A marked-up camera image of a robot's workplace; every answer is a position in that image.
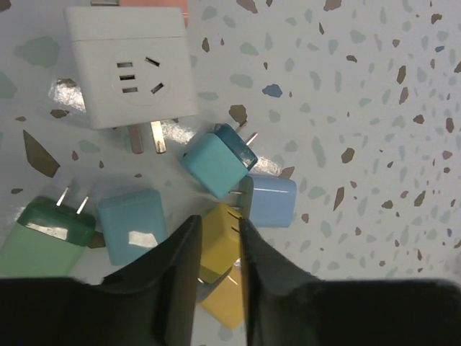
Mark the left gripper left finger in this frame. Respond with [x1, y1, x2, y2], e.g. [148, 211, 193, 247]
[1, 216, 202, 345]

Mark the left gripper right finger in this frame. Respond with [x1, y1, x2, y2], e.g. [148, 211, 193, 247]
[239, 219, 460, 345]

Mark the blue plug adapter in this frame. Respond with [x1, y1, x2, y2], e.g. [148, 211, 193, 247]
[230, 174, 297, 228]

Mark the pink plug adapter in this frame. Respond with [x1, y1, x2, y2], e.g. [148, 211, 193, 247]
[91, 0, 189, 25]

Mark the teal plug adapter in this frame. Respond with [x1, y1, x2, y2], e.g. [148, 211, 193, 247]
[180, 123, 258, 199]

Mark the green plug adapter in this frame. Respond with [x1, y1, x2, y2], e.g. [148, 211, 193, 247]
[1, 187, 96, 278]

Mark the white cube socket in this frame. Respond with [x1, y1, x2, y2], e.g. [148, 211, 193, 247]
[64, 5, 198, 154]

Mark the yellow small adapter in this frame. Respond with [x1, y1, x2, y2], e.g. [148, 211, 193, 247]
[199, 203, 242, 283]

